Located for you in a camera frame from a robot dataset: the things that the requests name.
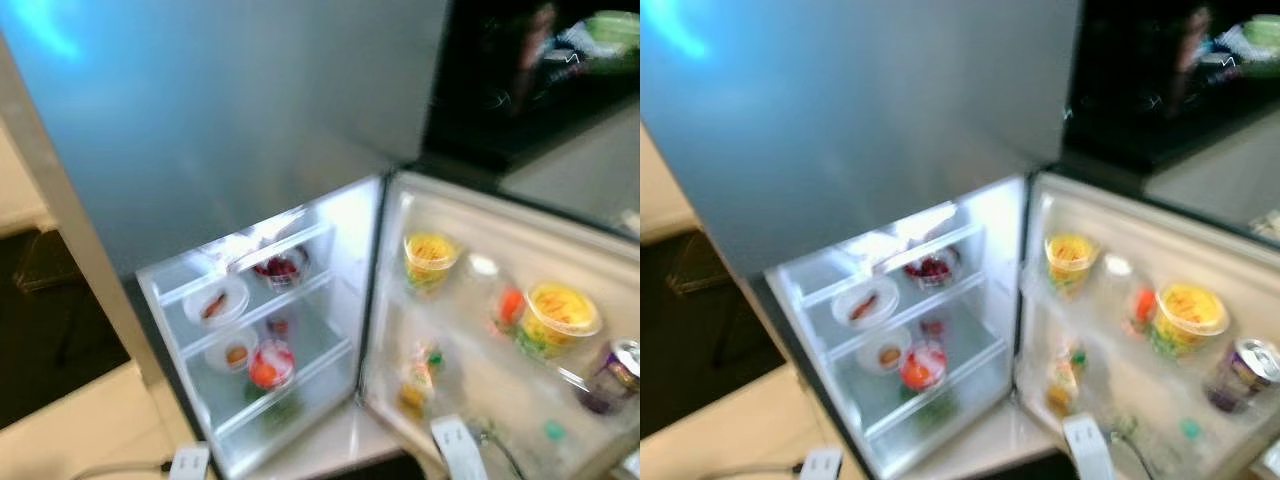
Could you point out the steel fridge door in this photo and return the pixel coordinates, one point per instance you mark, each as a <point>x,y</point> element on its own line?
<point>1110,335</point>
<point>470,325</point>

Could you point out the orange-red tomato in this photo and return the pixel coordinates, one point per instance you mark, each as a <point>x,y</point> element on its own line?
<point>915,375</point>
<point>262,373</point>

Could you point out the red and white bowl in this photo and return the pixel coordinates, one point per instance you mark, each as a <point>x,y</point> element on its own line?
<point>283,358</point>
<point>937,358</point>

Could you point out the stainless steel fridge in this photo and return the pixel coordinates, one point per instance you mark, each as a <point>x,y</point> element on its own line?
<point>250,120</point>
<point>850,120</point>

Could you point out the grey kitchen counter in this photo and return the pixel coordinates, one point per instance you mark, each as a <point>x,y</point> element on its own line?
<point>1220,170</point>
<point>580,180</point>

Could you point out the yellow instant noodle cup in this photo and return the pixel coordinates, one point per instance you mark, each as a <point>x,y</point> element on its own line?
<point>560,315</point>
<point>430,258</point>
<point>1070,258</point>
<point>1190,318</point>

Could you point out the purple drink can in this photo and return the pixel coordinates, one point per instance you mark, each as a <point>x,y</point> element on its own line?
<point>1245,378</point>
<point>612,378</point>

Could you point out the bottle with orange cap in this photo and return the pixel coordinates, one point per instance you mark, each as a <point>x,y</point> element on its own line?
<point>1145,305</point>
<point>510,305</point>

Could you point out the clear bottle with white cap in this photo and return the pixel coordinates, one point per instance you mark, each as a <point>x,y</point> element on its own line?
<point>482,272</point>
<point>1115,272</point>

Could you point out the black glass stove top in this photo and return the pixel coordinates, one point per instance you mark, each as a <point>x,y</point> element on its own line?
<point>500,120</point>
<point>1130,120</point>

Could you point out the small green cap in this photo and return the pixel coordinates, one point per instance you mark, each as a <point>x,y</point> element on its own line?
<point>1190,429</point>
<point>553,431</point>

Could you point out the red-brown sausage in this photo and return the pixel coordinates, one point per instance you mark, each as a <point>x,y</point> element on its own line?
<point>213,305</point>
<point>863,307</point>

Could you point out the white plate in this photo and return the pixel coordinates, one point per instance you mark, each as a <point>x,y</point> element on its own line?
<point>887,297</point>
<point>235,295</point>

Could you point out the plain white bowl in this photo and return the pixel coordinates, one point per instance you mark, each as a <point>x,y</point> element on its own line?
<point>215,352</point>
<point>868,355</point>

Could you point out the yellow sauce bottle green cap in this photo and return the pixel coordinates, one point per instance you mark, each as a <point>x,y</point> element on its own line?
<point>420,378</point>
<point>1063,380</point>

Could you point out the small orange fruit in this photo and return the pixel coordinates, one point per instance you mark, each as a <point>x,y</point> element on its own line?
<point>236,354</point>
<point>889,356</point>

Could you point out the steel bowl of red berries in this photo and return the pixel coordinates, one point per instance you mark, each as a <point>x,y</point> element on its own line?
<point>932,268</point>
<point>280,268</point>

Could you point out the small dark red fruit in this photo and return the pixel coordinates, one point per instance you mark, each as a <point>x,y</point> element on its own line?
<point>278,324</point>
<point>932,326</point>

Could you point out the green leafy vegetables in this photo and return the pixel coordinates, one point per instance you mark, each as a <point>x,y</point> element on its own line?
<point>930,412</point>
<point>278,407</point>

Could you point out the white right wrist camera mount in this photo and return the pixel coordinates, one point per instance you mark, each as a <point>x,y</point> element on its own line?
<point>457,448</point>
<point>1087,448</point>

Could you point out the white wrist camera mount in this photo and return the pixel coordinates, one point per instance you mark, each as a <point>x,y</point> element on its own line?
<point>190,464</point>
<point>1087,448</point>
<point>822,465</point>
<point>457,448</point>

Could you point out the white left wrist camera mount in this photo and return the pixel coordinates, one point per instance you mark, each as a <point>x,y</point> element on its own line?
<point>822,465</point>
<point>190,464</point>

